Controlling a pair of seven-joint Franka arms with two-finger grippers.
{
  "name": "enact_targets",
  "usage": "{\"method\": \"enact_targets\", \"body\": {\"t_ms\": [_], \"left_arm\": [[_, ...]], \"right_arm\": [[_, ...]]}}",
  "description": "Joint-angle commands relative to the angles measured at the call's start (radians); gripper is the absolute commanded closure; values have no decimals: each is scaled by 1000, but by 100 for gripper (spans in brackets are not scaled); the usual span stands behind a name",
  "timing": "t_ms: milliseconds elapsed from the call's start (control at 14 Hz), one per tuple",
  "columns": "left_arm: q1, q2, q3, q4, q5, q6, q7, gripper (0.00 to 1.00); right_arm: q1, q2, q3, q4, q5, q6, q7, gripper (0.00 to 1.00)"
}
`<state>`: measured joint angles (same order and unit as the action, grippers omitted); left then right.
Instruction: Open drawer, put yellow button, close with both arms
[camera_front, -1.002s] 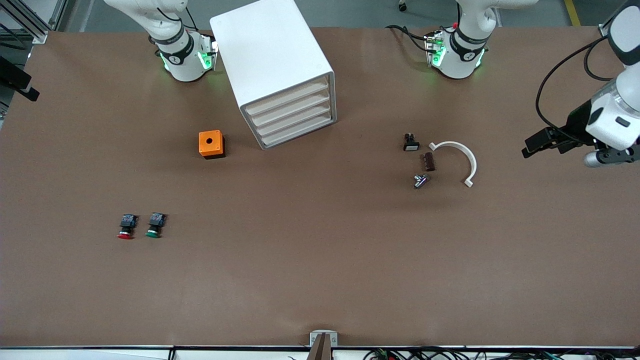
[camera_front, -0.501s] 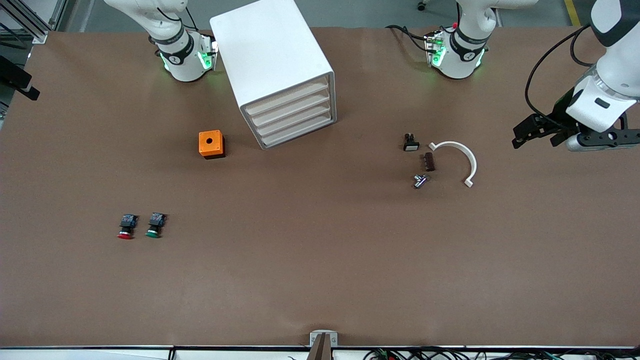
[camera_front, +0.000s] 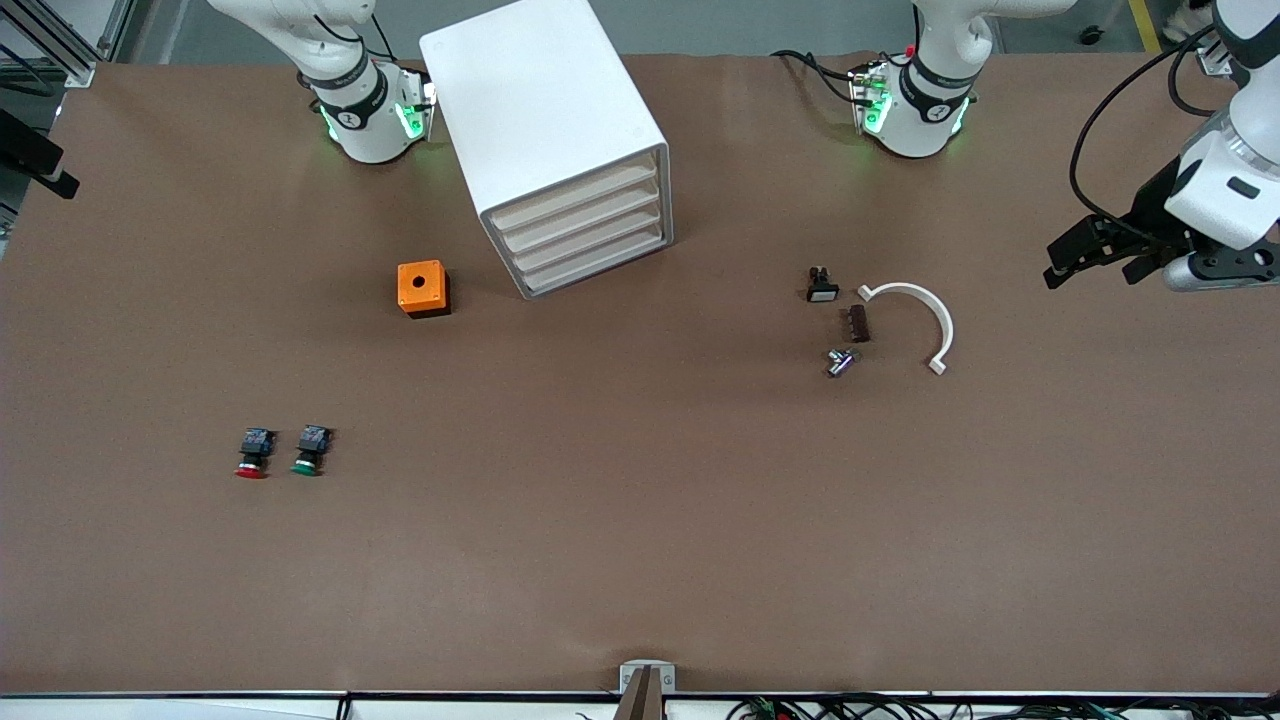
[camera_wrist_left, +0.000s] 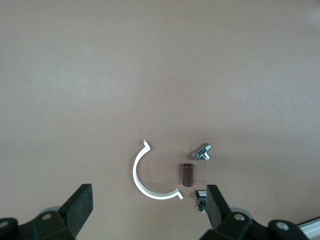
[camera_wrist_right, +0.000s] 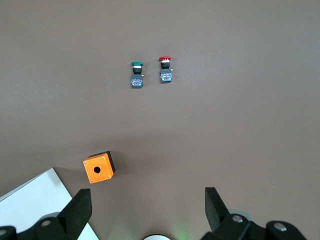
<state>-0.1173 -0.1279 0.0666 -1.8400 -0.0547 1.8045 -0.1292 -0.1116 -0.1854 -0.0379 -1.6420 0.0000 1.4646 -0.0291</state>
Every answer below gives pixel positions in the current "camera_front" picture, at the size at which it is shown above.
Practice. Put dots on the person's shoe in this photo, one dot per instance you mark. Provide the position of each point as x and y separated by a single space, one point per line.
1185 18

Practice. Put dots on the green mushroom push button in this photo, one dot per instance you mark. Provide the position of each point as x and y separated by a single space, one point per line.
312 446

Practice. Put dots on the red mushroom push button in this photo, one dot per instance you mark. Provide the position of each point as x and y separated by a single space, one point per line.
255 448

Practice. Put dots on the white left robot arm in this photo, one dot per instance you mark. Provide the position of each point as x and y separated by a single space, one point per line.
925 120

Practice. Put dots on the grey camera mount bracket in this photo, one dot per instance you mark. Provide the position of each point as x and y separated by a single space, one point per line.
632 678

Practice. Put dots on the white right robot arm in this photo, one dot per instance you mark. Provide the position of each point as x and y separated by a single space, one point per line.
365 120

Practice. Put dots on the brown terminal block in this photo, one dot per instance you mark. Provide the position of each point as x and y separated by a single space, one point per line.
858 324

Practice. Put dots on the small black white-faced switch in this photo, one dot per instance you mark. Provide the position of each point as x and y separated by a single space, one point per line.
822 287

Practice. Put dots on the white curved plastic bracket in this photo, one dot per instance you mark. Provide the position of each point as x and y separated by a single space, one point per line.
941 320

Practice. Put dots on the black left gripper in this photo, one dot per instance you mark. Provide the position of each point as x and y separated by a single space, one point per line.
1152 213

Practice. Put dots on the aluminium frame extrusion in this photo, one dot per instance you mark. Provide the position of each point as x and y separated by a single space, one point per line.
1207 62
75 68

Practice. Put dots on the orange button enclosure box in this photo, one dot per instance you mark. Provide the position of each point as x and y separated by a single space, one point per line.
420 285

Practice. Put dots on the silver metal selector switch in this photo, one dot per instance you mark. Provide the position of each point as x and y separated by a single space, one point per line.
840 362

